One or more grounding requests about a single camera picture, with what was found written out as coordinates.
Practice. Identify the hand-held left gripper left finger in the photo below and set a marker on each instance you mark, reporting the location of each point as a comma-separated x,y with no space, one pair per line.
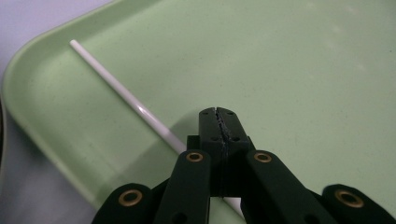
214,137

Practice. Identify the green plastic tray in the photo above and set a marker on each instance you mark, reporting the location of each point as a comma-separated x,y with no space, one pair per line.
280,77

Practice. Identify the white chopstick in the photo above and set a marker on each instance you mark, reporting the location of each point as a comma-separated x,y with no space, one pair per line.
124,92

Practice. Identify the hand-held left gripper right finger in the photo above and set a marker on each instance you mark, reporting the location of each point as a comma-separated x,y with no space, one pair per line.
233,133

